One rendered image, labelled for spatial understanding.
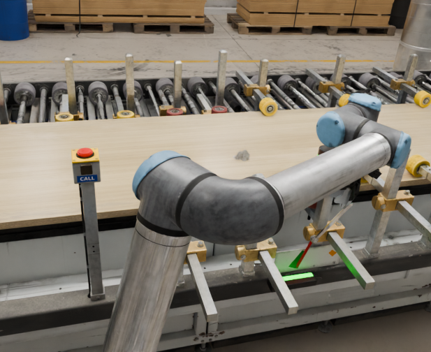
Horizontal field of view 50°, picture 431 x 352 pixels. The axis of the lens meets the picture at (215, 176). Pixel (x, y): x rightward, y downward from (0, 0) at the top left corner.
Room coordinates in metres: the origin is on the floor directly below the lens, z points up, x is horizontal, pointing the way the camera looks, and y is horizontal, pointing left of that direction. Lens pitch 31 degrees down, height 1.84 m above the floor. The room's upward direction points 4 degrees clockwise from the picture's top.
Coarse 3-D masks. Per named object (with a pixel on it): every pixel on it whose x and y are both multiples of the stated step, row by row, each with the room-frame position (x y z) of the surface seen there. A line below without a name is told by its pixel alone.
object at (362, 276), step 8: (312, 216) 1.40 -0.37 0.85; (336, 232) 1.29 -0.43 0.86; (328, 240) 1.27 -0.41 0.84; (336, 240) 1.25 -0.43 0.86; (336, 248) 1.23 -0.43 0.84; (344, 248) 1.21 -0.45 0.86; (344, 256) 1.18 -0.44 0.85; (352, 256) 1.17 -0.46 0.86; (352, 264) 1.13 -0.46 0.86; (360, 264) 1.13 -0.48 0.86; (352, 272) 1.12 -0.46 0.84; (360, 272) 1.09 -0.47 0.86; (360, 280) 1.08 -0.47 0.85; (368, 280) 1.06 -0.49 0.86; (368, 288) 1.05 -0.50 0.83
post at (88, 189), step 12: (84, 192) 1.05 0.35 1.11; (84, 204) 1.05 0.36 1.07; (96, 216) 1.06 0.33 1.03; (84, 228) 1.06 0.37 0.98; (96, 228) 1.06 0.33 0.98; (96, 240) 1.06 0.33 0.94; (96, 252) 1.06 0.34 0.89; (96, 264) 1.05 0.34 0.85; (96, 276) 1.05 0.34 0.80; (96, 288) 1.05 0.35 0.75
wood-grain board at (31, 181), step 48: (0, 144) 1.66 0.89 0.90; (48, 144) 1.69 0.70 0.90; (96, 144) 1.72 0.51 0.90; (144, 144) 1.75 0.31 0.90; (192, 144) 1.79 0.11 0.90; (240, 144) 1.82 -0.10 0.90; (288, 144) 1.86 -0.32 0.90; (0, 192) 1.32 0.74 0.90; (48, 192) 1.34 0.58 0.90; (96, 192) 1.36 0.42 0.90
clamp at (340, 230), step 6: (306, 228) 1.29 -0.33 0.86; (312, 228) 1.29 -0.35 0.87; (330, 228) 1.30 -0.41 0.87; (336, 228) 1.30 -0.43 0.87; (342, 228) 1.30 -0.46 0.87; (306, 234) 1.29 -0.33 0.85; (312, 234) 1.27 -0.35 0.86; (324, 234) 1.28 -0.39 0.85; (342, 234) 1.31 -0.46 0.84; (324, 240) 1.29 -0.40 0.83
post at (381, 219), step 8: (392, 168) 1.38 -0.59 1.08; (400, 168) 1.36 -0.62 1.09; (392, 176) 1.37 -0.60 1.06; (400, 176) 1.37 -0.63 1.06; (384, 184) 1.39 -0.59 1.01; (392, 184) 1.36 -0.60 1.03; (384, 192) 1.38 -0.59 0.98; (392, 192) 1.36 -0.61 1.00; (376, 216) 1.38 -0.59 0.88; (384, 216) 1.36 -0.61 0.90; (376, 224) 1.37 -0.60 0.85; (384, 224) 1.37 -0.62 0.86; (376, 232) 1.36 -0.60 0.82; (368, 240) 1.39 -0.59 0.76; (376, 240) 1.36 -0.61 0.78; (368, 248) 1.37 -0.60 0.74; (376, 248) 1.36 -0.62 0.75
